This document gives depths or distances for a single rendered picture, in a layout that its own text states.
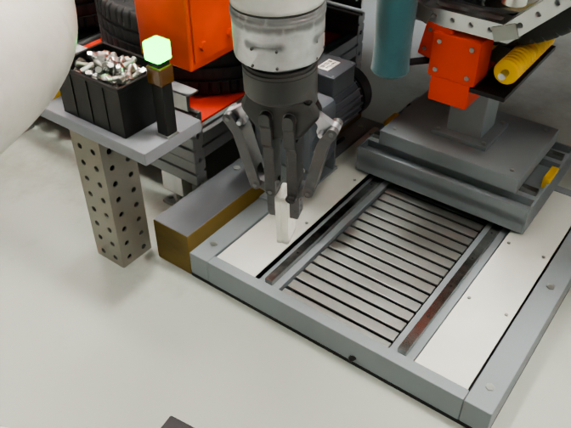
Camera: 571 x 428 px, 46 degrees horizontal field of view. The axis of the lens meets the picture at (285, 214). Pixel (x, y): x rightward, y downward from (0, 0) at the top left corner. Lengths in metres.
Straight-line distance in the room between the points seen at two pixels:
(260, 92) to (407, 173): 1.24
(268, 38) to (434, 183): 1.26
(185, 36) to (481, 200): 0.85
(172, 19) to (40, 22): 1.17
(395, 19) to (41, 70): 1.25
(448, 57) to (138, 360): 0.99
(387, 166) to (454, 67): 0.39
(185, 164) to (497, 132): 0.85
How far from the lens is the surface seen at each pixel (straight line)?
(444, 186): 1.83
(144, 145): 1.41
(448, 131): 1.89
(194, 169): 1.81
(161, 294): 1.71
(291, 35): 0.62
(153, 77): 1.36
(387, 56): 1.56
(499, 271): 1.71
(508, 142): 1.91
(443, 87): 1.66
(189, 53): 1.50
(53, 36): 0.34
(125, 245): 1.76
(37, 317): 1.73
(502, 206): 1.79
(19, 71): 0.31
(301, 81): 0.65
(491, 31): 1.59
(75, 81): 1.49
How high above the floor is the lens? 1.20
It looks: 39 degrees down
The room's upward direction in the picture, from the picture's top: straight up
